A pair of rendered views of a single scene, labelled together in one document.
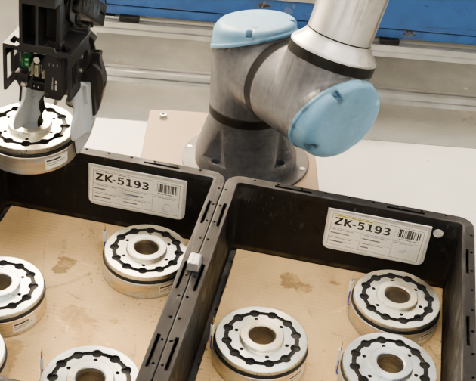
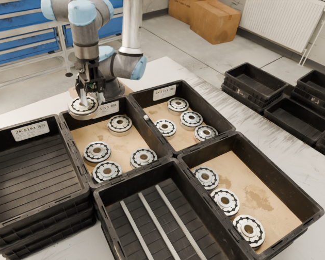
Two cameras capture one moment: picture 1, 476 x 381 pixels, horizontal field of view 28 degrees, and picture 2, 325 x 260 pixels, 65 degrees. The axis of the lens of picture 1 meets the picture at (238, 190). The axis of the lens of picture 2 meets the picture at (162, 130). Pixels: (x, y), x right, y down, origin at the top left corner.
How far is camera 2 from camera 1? 52 cm
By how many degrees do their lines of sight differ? 33
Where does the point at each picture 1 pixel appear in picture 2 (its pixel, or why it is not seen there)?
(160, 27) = (4, 66)
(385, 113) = not seen: hidden behind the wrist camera
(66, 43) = (99, 75)
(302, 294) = (157, 114)
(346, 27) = (136, 43)
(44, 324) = (113, 153)
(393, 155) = not seen: hidden behind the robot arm
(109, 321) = (126, 143)
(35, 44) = (94, 79)
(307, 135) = (137, 75)
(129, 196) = (103, 112)
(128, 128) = (57, 97)
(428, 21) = not seen: hidden behind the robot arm
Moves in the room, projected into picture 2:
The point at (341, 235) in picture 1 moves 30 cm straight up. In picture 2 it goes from (157, 96) to (162, 34)
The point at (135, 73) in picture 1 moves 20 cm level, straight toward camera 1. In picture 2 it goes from (3, 84) to (12, 94)
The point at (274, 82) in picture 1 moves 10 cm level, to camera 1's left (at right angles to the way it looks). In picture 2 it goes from (120, 65) to (101, 71)
